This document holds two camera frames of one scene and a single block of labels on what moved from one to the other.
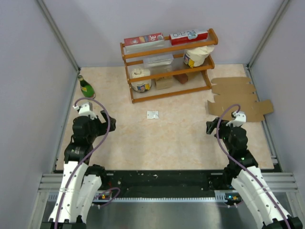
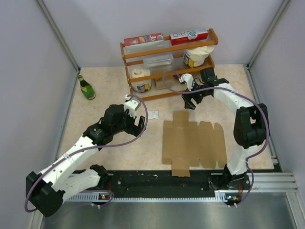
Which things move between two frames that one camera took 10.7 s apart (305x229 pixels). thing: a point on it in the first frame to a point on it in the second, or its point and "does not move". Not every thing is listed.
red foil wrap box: [143, 39] does not move
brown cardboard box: [239, 90] to [187, 143]
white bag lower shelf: [141, 86] does not move
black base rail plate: [161, 183] does not move
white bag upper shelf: [196, 57] does not move
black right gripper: [211, 125] to [188, 104]
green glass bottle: [86, 88] does not move
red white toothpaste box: [177, 38] does not move
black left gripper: [104, 126] to [134, 130]
